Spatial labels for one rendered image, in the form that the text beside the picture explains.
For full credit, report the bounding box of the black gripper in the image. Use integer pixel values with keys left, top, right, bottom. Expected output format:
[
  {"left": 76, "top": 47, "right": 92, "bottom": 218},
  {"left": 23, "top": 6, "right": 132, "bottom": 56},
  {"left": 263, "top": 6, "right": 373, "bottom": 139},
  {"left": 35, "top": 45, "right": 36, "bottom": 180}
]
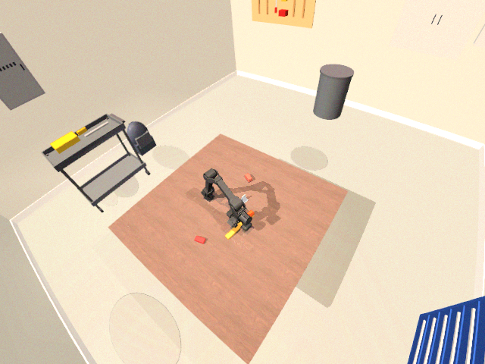
[{"left": 227, "top": 209, "right": 252, "bottom": 231}]

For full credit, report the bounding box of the yellow bar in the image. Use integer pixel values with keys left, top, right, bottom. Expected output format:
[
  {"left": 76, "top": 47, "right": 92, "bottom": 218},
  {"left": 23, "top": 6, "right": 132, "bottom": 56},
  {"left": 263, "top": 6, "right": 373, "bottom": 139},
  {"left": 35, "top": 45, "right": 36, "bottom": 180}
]
[{"left": 225, "top": 210, "right": 255, "bottom": 239}]

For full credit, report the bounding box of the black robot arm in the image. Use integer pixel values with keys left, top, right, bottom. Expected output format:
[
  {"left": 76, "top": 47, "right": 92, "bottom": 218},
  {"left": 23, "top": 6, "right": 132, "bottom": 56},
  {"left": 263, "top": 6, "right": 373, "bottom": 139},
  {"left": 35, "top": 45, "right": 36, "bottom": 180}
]
[{"left": 201, "top": 168, "right": 252, "bottom": 228}]

